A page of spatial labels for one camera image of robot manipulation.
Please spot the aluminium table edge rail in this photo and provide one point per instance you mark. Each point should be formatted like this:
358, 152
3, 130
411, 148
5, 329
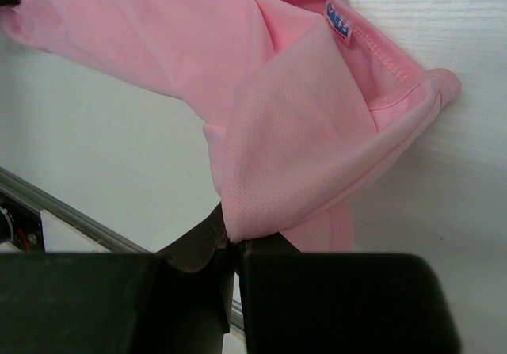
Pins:
159, 298

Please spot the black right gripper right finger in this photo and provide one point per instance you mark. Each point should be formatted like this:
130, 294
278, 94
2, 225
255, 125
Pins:
272, 244

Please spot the pink t-shirt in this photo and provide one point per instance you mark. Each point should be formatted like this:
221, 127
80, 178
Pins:
303, 101

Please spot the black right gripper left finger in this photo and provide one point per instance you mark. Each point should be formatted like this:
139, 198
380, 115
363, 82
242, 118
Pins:
203, 259

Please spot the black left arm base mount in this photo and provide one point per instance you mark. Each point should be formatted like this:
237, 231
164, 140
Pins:
21, 227

